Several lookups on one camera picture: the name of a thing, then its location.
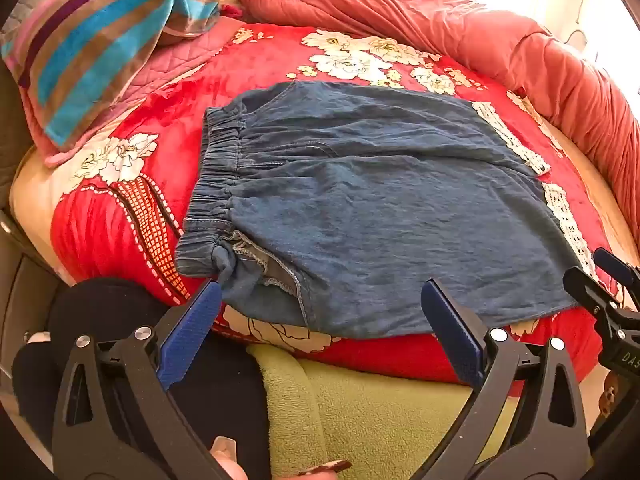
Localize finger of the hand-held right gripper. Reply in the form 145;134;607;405
562;266;626;326
595;247;640;306

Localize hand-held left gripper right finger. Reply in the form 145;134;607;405
420;279;593;480

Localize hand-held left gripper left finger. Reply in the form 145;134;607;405
51;280;236;480

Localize blue denim pants lace trim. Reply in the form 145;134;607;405
175;80;601;338

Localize person's right hand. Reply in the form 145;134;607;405
600;371;623;416

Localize person's left hand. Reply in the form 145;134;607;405
212;435;353;480

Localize red floral blanket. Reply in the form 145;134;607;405
50;22;623;386

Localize green fleece garment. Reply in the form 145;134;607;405
247;345;521;480

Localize pink quilted pillow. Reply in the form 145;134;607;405
30;35;226;168

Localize coral comforter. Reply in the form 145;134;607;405
232;0;640;221

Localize striped towel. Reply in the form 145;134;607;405
0;0;221;153

